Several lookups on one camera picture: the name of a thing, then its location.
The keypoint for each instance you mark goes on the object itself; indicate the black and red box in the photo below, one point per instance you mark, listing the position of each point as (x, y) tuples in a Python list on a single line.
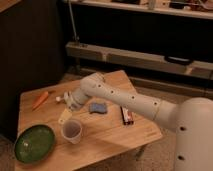
[(127, 116)]

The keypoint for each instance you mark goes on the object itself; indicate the blue sponge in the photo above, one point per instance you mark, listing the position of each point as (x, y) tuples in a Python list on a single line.
[(100, 108)]

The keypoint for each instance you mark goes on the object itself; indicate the metal shelf rail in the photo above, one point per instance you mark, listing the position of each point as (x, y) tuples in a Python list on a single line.
[(196, 69)]

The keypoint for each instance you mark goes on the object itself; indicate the orange pepper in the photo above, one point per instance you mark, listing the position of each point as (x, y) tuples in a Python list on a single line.
[(41, 99)]

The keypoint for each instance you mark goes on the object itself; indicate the green ceramic bowl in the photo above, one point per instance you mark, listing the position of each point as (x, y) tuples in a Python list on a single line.
[(34, 144)]

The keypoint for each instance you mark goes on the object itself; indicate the clear plastic cup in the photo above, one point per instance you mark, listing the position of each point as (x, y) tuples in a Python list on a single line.
[(72, 131)]

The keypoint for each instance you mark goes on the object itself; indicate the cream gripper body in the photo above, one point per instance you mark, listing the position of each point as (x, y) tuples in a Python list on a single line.
[(65, 115)]

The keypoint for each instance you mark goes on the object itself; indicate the white tube bottle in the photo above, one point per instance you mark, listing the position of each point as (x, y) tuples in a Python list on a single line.
[(64, 97)]

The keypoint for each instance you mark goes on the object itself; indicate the upper wooden shelf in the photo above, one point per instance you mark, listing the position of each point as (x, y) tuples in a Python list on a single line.
[(152, 8)]

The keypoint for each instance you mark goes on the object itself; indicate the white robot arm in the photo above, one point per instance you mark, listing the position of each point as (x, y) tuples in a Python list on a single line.
[(191, 120)]

